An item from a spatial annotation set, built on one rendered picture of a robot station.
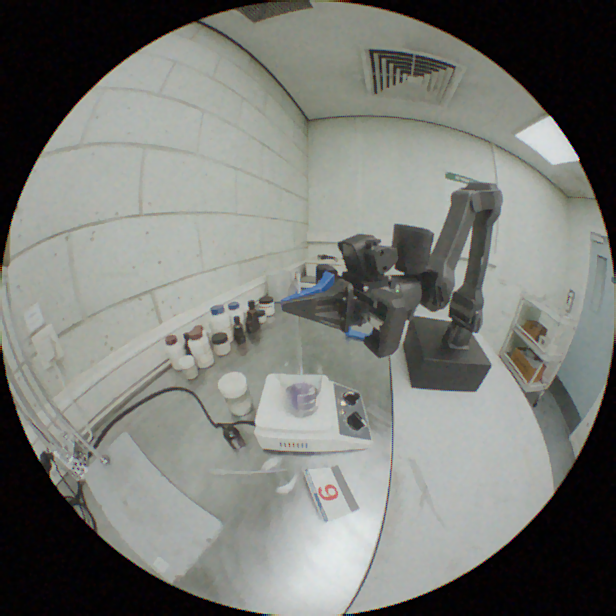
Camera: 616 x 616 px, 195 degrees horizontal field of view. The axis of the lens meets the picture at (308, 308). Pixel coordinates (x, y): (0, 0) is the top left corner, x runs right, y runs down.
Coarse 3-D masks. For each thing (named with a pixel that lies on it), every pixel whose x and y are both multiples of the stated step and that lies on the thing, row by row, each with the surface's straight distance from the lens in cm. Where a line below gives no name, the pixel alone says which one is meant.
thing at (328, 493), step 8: (312, 472) 32; (320, 472) 33; (328, 472) 34; (320, 480) 32; (328, 480) 34; (320, 488) 32; (328, 488) 33; (336, 488) 34; (320, 496) 31; (328, 496) 32; (336, 496) 33; (328, 504) 31; (336, 504) 32; (344, 504) 34; (328, 512) 31; (336, 512) 32; (344, 512) 33
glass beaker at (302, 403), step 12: (288, 360) 27; (312, 360) 27; (276, 372) 25; (288, 372) 28; (312, 372) 29; (288, 384) 23; (312, 384) 23; (288, 396) 26; (300, 396) 25; (312, 396) 25; (288, 408) 28; (300, 408) 27; (312, 408) 28
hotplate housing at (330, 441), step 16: (336, 416) 33; (256, 432) 32; (272, 432) 31; (288, 432) 31; (304, 432) 30; (320, 432) 31; (336, 432) 31; (272, 448) 35; (288, 448) 34; (304, 448) 34; (320, 448) 34; (336, 448) 34; (352, 448) 35
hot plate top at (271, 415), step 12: (276, 384) 35; (324, 384) 34; (264, 396) 33; (276, 396) 33; (324, 396) 32; (264, 408) 31; (276, 408) 31; (324, 408) 31; (264, 420) 30; (276, 420) 30; (288, 420) 30; (300, 420) 30; (312, 420) 30; (324, 420) 30
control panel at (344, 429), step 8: (336, 384) 38; (336, 392) 36; (344, 392) 38; (336, 400) 35; (344, 400) 36; (360, 400) 40; (336, 408) 34; (344, 408) 35; (352, 408) 37; (360, 408) 38; (344, 416) 34; (344, 424) 33; (344, 432) 32; (352, 432) 33; (360, 432) 34; (368, 432) 36
